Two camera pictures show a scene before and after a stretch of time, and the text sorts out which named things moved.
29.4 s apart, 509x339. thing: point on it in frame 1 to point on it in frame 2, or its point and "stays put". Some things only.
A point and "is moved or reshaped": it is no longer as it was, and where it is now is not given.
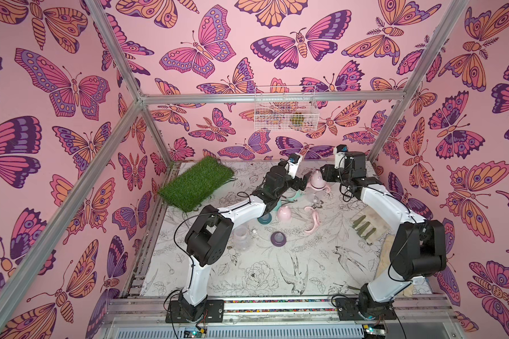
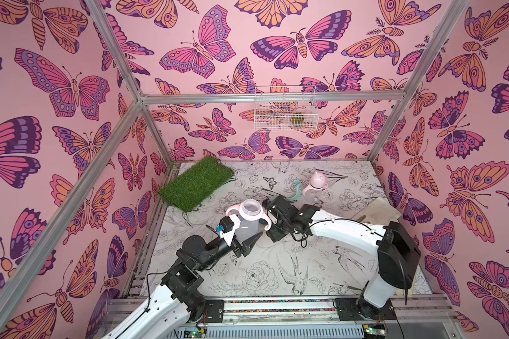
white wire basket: x=285 y=108 stays put
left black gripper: x=302 y=184 to x=242 y=249
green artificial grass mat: x=188 y=188 stays put
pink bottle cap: x=317 y=181 stays put
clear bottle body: x=242 y=239 is moved or reshaped
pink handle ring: x=309 y=187 stays put
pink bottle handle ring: x=317 y=219 is moved or reshaped
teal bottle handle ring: x=297 y=194 stays put
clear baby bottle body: x=314 y=196 stays put
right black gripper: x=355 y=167 to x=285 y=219
